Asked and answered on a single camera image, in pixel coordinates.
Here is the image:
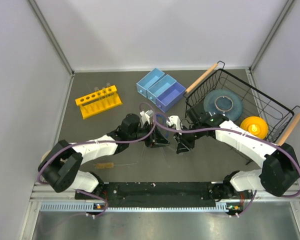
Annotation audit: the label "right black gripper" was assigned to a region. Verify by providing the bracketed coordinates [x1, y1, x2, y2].
[174, 122, 203, 154]

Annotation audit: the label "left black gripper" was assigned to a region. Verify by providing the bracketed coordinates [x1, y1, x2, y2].
[128, 122, 171, 148]

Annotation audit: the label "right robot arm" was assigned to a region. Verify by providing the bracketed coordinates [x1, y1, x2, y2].
[166, 112, 300, 198]

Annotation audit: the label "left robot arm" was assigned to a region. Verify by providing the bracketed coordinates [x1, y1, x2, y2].
[38, 112, 169, 199]

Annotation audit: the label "blue safety glasses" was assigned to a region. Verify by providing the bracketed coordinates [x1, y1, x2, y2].
[156, 113, 169, 138]

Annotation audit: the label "purple drawer box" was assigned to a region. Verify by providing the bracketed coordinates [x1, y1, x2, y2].
[156, 81, 186, 113]

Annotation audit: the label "middle blue drawer box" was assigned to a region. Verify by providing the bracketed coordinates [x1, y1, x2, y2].
[147, 74, 177, 104]

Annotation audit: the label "light blue drawer box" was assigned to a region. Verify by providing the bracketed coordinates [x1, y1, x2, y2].
[136, 68, 165, 97]

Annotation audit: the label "blue ceramic plate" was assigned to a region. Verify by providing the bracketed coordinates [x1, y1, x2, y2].
[203, 89, 244, 121]

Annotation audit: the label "test tube brush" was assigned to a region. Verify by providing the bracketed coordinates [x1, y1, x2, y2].
[94, 162, 136, 170]

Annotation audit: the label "yellow test tube rack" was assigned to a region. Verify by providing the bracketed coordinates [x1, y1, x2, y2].
[75, 85, 123, 120]

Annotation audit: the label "yellow ribbed bowl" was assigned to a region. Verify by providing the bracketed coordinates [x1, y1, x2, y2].
[240, 116, 269, 139]

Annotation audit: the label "paper cup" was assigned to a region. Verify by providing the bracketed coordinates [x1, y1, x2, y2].
[41, 151, 53, 163]

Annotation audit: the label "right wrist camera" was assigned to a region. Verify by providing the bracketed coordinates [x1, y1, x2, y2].
[166, 115, 182, 131]

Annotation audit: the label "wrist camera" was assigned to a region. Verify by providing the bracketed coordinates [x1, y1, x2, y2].
[166, 115, 182, 131]
[140, 110, 154, 125]

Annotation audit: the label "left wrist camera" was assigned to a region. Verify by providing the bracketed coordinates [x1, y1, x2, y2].
[140, 110, 154, 125]

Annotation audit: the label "black wire dish rack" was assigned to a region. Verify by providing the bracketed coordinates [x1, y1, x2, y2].
[185, 61, 300, 143]

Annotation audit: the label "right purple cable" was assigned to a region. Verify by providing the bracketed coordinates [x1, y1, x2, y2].
[155, 113, 300, 218]

